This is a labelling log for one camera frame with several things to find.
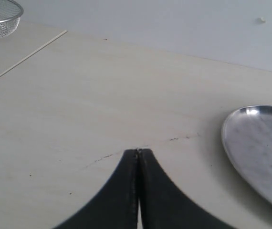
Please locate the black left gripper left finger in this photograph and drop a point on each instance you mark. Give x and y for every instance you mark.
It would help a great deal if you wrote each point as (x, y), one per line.
(115, 206)

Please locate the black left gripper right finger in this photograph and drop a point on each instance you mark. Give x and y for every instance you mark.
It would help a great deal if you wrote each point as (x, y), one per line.
(163, 205)

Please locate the round stainless steel plate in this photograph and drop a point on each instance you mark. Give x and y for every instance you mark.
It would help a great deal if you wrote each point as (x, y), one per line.
(246, 136)

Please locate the wire mesh basket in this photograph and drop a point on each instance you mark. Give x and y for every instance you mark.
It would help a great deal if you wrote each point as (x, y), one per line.
(10, 15)

